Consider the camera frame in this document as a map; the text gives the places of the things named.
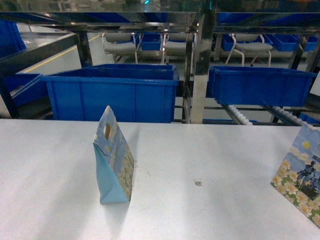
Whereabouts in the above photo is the flower gift bag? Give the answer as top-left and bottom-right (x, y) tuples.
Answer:
(270, 122), (320, 227)
(93, 106), (135, 204)

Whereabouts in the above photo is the large blue bin near table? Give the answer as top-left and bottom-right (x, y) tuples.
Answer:
(41, 67), (179, 123)

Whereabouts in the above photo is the grey chair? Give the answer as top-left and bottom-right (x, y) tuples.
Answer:
(101, 32), (138, 64)
(225, 33), (273, 68)

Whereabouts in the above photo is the blue bin on rollers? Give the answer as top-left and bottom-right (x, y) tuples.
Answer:
(207, 66), (317, 107)

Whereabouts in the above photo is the grey chair right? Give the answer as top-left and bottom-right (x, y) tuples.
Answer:
(225, 33), (273, 68)

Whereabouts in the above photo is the steel rack vertical post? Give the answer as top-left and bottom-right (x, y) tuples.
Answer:
(190, 0), (217, 124)

